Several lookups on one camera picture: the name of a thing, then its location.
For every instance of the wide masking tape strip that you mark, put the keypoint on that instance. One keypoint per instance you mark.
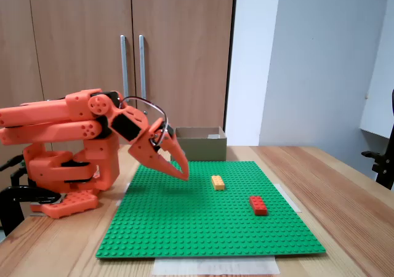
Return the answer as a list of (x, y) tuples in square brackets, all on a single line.
[(215, 266)]

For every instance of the green lego baseplate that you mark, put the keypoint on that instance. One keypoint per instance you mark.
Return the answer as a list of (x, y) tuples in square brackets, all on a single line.
[(200, 227)]

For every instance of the red lego block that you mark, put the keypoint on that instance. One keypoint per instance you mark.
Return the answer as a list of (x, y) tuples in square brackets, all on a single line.
[(258, 204)]

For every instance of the black stand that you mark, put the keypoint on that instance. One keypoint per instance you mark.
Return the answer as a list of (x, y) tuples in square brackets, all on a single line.
[(383, 169)]

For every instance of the open cardboard box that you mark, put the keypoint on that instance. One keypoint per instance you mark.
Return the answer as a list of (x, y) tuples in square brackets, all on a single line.
[(203, 149)]

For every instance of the yellow lego block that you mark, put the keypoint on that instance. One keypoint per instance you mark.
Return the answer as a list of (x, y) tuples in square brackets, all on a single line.
[(218, 183)]

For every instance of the wooden cabinet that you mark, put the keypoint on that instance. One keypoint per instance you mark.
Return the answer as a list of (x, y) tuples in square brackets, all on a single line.
[(77, 27)]

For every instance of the black table clamp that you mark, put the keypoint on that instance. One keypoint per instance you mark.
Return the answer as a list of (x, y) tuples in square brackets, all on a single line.
[(18, 192)]

